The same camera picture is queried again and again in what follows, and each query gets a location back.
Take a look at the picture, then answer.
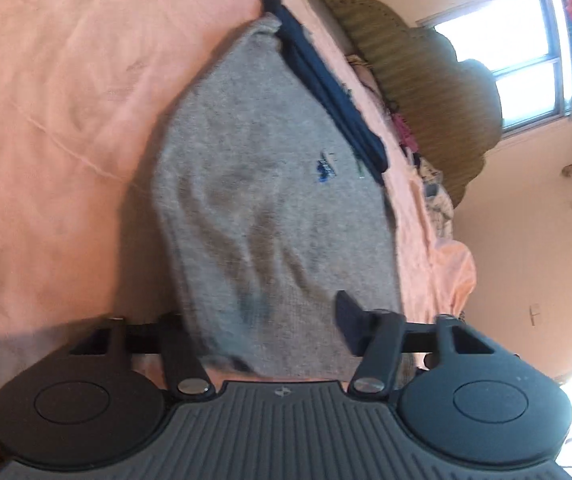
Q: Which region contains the grey sweater with navy sleeves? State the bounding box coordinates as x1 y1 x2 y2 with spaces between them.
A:
150 0 407 380

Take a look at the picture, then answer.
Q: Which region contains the white patterned garment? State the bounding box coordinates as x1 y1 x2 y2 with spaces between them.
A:
418 157 455 241

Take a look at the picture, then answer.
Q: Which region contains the magenta garment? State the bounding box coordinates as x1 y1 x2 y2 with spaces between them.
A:
391 110 419 156

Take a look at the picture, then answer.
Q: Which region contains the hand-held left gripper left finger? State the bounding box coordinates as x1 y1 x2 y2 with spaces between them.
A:
68 313 213 400

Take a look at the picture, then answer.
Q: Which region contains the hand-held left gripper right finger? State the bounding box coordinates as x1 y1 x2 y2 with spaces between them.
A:
335 290 492 397

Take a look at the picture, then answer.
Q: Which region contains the pink bed sheet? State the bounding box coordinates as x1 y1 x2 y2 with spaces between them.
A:
0 0 477 391

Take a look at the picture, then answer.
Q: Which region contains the olive padded headboard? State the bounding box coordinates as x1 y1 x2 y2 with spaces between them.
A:
311 0 504 208

